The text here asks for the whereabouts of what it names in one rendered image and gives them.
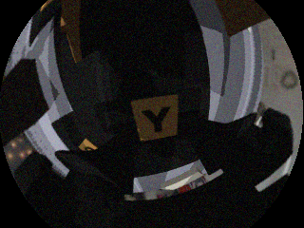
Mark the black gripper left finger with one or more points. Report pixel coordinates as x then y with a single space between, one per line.
114 161

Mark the brown letter tile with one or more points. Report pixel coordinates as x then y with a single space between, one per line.
156 118
88 145

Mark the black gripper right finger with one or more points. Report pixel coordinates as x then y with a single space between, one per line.
211 140

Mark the cream flat rectangular block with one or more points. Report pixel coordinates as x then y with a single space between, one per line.
182 179

